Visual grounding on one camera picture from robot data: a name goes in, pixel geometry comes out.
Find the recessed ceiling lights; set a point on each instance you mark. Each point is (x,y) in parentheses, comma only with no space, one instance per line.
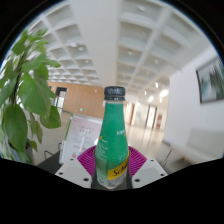
(163,93)

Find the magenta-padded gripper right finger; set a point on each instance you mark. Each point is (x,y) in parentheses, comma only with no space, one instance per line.
(148,172)

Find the potted green leafy plant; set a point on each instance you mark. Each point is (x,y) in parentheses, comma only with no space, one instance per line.
(31,93)

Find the dark-framed landscape painting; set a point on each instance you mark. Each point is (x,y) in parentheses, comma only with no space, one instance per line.
(211,81)

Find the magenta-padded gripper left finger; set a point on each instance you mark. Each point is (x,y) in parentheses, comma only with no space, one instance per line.
(73,172)

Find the green plastic drink bottle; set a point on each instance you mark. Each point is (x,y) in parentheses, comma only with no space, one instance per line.
(112,140)

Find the clear acrylic sign stand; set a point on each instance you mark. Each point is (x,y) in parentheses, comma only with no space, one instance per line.
(83,133)

